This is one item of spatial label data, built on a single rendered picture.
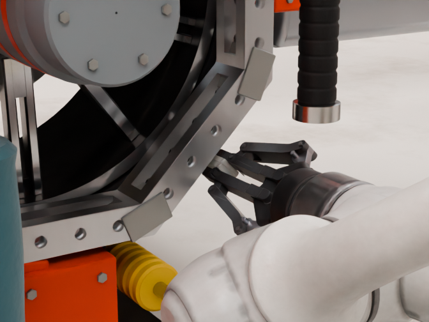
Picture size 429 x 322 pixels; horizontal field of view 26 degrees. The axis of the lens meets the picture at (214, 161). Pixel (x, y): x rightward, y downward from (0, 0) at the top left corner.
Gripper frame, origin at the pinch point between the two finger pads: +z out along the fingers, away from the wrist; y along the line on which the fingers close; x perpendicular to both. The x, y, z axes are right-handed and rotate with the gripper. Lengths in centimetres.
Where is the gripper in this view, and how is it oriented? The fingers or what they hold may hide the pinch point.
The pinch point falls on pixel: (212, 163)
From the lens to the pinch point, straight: 110.4
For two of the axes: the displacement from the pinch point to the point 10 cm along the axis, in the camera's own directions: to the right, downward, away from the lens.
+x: -6.0, -5.7, -5.6
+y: 6.0, -7.9, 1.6
